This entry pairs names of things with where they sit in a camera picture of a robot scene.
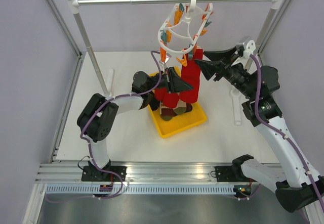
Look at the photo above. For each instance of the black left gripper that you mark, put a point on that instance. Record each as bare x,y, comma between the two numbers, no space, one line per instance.
174,82

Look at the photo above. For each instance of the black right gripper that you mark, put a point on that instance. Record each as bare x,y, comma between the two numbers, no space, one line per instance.
209,68

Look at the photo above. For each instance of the red sock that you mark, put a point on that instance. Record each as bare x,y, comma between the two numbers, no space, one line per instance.
168,99
191,75

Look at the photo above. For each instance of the striped beige maroon sock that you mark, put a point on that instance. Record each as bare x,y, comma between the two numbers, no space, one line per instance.
182,108

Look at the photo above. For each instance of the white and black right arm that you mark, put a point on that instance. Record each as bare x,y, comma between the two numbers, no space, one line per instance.
300,184

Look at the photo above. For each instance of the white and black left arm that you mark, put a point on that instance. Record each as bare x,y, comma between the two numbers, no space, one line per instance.
97,118

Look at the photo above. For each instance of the white round clip hanger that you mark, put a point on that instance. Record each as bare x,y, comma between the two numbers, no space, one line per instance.
184,25

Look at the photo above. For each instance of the yellow plastic tray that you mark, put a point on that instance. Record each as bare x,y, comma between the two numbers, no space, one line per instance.
178,123

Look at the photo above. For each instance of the silver clothes rack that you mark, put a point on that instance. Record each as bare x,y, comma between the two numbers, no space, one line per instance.
174,94

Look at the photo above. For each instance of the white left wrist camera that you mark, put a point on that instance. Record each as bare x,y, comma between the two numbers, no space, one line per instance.
164,66

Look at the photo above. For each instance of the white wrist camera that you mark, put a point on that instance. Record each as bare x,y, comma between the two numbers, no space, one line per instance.
164,66
244,48

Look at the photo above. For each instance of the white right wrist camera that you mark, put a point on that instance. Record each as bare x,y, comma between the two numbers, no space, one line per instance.
244,48

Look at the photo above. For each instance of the aluminium table edge rail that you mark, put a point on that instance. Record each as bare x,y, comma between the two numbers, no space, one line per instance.
69,172

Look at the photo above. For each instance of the white slotted cable duct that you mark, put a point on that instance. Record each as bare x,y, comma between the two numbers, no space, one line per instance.
141,189

